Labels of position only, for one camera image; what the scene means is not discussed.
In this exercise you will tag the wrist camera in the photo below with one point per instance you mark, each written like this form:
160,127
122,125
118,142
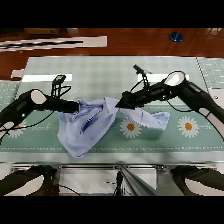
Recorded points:
141,75
58,85

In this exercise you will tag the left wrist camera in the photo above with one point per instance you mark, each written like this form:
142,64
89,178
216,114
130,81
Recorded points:
58,85

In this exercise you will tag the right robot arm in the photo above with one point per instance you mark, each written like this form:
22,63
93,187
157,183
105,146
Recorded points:
196,96

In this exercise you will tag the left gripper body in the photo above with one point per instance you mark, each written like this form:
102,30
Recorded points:
68,106

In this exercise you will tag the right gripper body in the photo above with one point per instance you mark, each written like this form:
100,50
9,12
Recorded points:
131,99

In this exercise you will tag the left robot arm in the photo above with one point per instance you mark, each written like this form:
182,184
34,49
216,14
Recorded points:
20,105

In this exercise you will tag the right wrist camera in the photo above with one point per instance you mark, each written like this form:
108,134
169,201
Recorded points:
141,75

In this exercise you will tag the light blue shirt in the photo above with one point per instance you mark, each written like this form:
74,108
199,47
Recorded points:
86,128

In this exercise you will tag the silver frame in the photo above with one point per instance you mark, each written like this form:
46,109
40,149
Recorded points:
140,183

